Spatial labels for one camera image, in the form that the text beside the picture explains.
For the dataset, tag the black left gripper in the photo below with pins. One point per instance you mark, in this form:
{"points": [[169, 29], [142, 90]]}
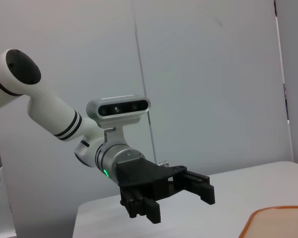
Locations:
{"points": [[144, 177]]}

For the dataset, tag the beige food bag orange trim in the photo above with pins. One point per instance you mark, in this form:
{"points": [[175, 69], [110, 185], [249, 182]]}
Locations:
{"points": [[278, 223]]}

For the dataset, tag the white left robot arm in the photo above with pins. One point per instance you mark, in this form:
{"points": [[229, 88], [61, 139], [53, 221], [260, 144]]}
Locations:
{"points": [[52, 109]]}

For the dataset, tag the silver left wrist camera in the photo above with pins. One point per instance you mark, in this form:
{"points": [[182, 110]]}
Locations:
{"points": [[119, 109]]}

